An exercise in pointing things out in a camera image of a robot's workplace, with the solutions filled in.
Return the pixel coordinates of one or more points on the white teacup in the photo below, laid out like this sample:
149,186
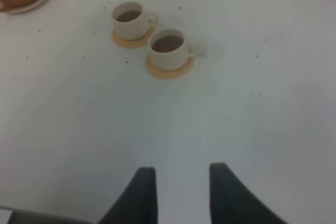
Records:
169,49
131,21

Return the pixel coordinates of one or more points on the wooden coaster far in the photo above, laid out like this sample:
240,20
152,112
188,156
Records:
128,44

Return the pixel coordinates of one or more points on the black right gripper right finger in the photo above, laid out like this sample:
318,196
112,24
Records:
231,202

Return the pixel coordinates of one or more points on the wooden coaster near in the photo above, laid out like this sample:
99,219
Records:
166,75

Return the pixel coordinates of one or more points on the wooden coaster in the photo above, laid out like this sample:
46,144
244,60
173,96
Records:
166,75
128,44

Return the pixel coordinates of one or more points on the beige round teapot saucer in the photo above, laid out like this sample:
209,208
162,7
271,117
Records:
30,7

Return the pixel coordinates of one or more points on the white teacup near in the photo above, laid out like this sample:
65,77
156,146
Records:
169,49

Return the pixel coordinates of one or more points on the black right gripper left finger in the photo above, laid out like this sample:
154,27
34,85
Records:
139,201

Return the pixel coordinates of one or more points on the white teacup far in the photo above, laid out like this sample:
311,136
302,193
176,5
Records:
131,21

